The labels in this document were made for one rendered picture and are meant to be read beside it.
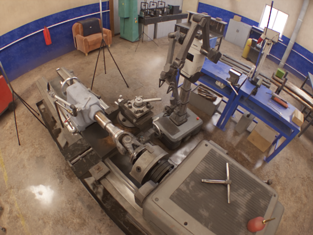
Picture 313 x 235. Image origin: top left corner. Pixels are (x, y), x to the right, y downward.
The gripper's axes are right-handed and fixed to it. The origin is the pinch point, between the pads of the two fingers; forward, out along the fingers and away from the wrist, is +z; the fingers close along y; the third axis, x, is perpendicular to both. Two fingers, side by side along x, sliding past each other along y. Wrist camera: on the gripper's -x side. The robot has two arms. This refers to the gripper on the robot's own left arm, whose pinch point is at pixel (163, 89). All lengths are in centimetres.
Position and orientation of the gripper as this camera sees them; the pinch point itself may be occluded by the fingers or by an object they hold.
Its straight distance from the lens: 132.7
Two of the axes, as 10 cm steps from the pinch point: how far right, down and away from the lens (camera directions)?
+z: -4.6, 7.9, 4.1
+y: 6.1, 6.1, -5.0
